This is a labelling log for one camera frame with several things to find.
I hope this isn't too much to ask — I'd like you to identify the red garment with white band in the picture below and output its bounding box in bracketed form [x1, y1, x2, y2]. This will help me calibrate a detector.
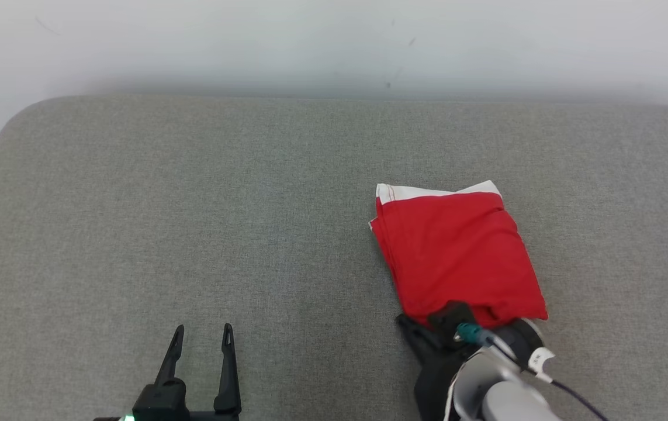
[369, 180, 549, 329]

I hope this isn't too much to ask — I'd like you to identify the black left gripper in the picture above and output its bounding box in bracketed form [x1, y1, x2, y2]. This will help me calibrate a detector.
[132, 323, 243, 421]

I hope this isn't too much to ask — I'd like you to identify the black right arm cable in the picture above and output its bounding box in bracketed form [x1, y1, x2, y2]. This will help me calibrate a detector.
[474, 330, 610, 421]

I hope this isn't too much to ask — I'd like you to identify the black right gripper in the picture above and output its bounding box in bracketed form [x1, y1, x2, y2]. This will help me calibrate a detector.
[395, 315, 470, 421]

